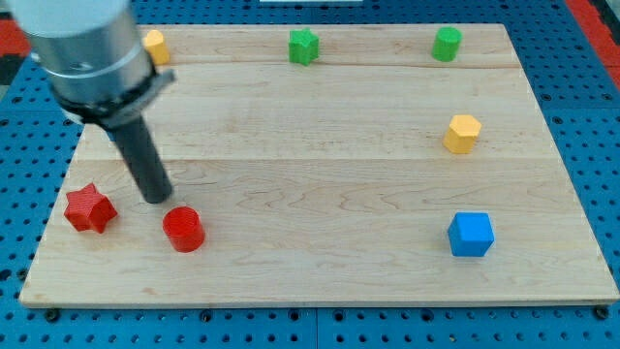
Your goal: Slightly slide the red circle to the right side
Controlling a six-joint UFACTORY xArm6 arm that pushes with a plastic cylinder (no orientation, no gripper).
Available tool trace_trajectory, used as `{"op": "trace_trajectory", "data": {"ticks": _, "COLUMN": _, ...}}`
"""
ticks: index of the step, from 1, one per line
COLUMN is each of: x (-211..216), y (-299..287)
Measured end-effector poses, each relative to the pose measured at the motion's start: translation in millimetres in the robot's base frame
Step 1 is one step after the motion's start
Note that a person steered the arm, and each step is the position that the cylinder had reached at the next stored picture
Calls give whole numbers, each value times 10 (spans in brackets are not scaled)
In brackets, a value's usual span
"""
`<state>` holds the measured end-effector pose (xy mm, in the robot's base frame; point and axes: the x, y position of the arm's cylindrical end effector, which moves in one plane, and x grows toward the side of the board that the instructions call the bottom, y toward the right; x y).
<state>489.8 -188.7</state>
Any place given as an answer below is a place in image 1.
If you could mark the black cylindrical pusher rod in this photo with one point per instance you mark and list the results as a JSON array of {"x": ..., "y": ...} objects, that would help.
[{"x": 134, "y": 143}]

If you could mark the red cylinder block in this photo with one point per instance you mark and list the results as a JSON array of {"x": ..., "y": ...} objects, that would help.
[{"x": 183, "y": 227}]

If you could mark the yellow block behind arm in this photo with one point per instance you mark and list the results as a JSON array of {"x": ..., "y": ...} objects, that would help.
[{"x": 155, "y": 44}]

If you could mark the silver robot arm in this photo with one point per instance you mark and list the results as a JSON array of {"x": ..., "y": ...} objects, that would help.
[{"x": 100, "y": 73}]

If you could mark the red star block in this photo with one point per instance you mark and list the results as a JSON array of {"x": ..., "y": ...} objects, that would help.
[{"x": 89, "y": 209}]

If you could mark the green star block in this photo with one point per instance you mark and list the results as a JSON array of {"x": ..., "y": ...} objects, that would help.
[{"x": 304, "y": 46}]

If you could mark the wooden board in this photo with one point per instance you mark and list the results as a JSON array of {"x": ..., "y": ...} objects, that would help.
[{"x": 328, "y": 185}]

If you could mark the green cylinder block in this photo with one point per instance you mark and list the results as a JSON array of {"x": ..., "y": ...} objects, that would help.
[{"x": 446, "y": 44}]

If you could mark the yellow hexagon block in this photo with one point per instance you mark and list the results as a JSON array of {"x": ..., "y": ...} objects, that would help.
[{"x": 462, "y": 134}]

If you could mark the blue cube block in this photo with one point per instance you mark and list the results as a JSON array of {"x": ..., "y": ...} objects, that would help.
[{"x": 470, "y": 234}]

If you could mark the blue perforated base mat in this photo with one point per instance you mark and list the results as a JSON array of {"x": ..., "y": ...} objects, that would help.
[{"x": 580, "y": 104}]

